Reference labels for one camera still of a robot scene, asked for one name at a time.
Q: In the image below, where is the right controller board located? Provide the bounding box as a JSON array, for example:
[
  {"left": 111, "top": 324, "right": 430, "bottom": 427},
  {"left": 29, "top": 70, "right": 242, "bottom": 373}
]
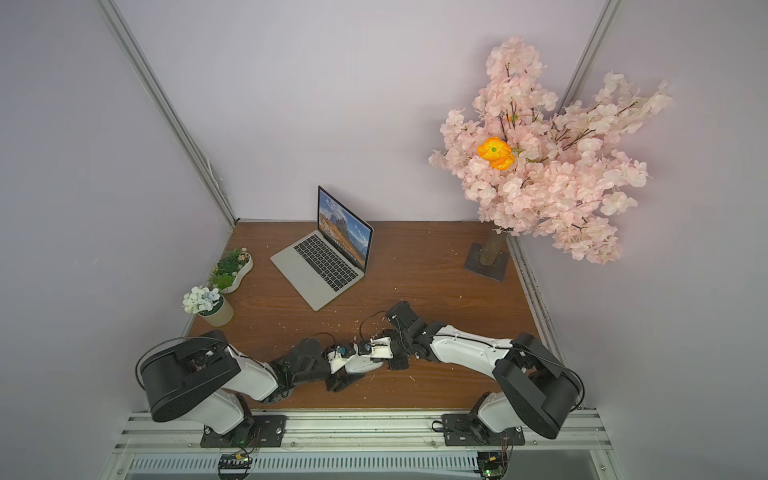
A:
[{"left": 476, "top": 451, "right": 509, "bottom": 480}]

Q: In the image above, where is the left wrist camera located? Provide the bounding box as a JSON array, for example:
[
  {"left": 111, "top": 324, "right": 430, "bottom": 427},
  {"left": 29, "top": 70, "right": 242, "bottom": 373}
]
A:
[{"left": 326, "top": 343, "right": 356, "bottom": 374}]

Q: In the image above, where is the left controller board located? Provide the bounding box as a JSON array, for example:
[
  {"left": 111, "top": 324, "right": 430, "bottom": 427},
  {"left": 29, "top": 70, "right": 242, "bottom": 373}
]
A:
[{"left": 217, "top": 453, "right": 253, "bottom": 480}]

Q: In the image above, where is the aluminium rail frame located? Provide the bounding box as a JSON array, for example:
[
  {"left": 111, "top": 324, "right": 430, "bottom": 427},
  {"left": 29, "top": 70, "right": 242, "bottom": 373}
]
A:
[{"left": 101, "top": 409, "right": 626, "bottom": 479}]

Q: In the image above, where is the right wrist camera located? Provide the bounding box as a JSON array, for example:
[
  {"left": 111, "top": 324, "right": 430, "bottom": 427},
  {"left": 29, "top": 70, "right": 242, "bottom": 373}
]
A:
[{"left": 357, "top": 337, "right": 394, "bottom": 361}]

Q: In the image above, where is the green plant white pot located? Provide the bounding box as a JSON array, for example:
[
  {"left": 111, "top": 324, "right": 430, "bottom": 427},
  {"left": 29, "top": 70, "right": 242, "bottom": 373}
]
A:
[{"left": 208, "top": 247, "right": 253, "bottom": 294}]

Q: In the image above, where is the dark square tree base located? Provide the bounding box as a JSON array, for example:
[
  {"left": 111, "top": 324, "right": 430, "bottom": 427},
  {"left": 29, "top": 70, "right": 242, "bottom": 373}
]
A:
[{"left": 464, "top": 243, "right": 509, "bottom": 282}]

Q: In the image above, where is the white wireless mouse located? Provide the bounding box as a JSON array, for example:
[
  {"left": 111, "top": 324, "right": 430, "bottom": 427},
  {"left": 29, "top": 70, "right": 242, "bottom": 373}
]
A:
[{"left": 344, "top": 355, "right": 383, "bottom": 375}]

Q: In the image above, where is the controller board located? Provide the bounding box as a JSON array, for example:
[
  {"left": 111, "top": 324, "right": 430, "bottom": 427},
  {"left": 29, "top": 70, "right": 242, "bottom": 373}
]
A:
[
  {"left": 217, "top": 453, "right": 253, "bottom": 480},
  {"left": 476, "top": 451, "right": 509, "bottom": 480}
]

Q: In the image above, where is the silver open laptop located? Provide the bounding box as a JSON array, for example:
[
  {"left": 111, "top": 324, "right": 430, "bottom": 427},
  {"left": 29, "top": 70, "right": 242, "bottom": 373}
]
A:
[{"left": 271, "top": 187, "right": 374, "bottom": 311}]

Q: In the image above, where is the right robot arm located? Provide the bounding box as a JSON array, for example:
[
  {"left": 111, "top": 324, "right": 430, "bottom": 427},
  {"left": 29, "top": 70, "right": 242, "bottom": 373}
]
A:
[{"left": 385, "top": 301, "right": 584, "bottom": 444}]

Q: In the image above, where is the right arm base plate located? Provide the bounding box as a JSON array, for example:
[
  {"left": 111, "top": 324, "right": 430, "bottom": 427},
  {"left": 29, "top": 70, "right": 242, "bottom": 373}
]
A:
[{"left": 431, "top": 413, "right": 525, "bottom": 447}]

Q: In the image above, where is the orange artificial flower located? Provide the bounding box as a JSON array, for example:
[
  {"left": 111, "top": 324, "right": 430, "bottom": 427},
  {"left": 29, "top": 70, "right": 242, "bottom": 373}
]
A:
[{"left": 477, "top": 137, "right": 516, "bottom": 171}]

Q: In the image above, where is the pink blossom artificial tree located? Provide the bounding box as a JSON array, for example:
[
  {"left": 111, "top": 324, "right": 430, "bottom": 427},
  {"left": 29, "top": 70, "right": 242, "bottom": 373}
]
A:
[{"left": 429, "top": 37, "right": 673, "bottom": 265}]

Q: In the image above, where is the white flowers beige pot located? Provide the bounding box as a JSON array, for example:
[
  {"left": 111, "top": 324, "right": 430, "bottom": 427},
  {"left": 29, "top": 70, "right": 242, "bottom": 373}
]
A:
[{"left": 182, "top": 286, "right": 234, "bottom": 327}]

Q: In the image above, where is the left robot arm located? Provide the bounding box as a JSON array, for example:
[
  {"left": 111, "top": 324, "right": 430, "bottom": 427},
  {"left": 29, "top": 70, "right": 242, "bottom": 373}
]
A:
[{"left": 135, "top": 330, "right": 380, "bottom": 445}]

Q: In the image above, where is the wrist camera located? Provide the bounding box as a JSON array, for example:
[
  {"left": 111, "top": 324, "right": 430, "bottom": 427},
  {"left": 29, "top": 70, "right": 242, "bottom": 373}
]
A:
[
  {"left": 326, "top": 343, "right": 356, "bottom": 374},
  {"left": 357, "top": 337, "right": 394, "bottom": 361}
]

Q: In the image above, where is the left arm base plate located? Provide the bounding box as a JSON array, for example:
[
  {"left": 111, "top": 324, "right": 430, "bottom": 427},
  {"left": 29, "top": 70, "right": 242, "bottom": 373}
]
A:
[{"left": 200, "top": 415, "right": 288, "bottom": 449}]

